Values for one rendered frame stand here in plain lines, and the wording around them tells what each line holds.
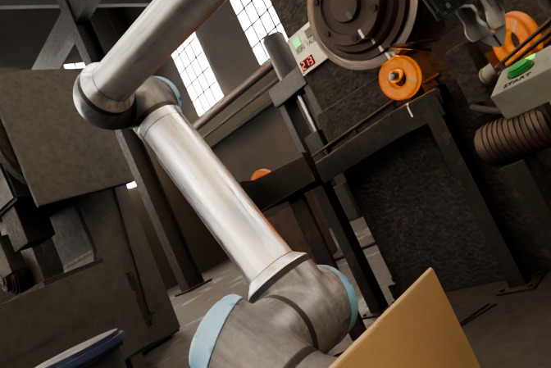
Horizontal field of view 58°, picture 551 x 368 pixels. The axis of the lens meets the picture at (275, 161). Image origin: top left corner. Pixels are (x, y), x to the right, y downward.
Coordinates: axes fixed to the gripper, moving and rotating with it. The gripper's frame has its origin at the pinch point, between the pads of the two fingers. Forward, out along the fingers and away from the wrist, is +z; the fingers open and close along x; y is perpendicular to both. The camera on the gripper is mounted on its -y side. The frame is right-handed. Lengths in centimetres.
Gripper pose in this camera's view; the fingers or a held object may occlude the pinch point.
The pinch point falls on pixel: (498, 37)
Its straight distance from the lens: 89.8
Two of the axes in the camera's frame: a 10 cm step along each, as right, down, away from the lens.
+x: 6.1, -3.6, -7.1
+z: 6.2, 7.7, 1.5
